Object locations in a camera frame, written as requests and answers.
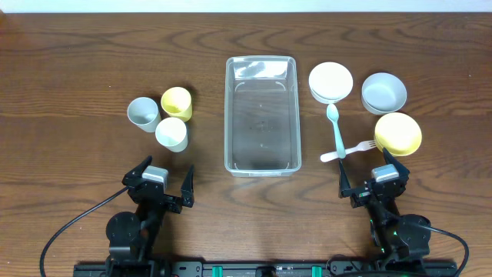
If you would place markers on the white bowl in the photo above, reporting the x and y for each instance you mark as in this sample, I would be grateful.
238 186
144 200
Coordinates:
330 82

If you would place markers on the white plastic fork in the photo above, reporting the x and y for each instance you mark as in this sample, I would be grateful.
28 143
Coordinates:
361 147

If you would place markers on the yellow cup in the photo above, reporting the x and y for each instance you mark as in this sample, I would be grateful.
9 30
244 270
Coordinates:
176 102

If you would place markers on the clear plastic container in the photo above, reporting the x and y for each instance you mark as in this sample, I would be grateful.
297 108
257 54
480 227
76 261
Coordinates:
262 136

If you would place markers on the light blue plastic spoon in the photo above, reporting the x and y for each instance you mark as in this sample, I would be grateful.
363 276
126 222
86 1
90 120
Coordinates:
333 115

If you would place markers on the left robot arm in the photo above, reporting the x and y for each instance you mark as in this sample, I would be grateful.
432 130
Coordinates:
132 235

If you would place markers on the white cup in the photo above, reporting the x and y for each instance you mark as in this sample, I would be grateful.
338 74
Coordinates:
172 133

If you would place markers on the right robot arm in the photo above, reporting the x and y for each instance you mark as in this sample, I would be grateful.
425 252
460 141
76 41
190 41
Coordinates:
403 239

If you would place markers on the grey bowl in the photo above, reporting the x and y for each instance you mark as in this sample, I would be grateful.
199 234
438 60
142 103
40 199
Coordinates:
383 93

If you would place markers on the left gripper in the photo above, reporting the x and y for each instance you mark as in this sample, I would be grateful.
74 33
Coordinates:
154 194

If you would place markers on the yellow bowl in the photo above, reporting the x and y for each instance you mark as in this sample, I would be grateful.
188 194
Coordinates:
398 133

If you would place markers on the grey cup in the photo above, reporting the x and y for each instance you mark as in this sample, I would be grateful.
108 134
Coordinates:
144 113

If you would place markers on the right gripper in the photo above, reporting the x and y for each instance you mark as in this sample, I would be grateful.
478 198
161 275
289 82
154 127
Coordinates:
373 191

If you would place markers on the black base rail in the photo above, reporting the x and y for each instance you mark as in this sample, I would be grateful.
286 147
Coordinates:
334 267

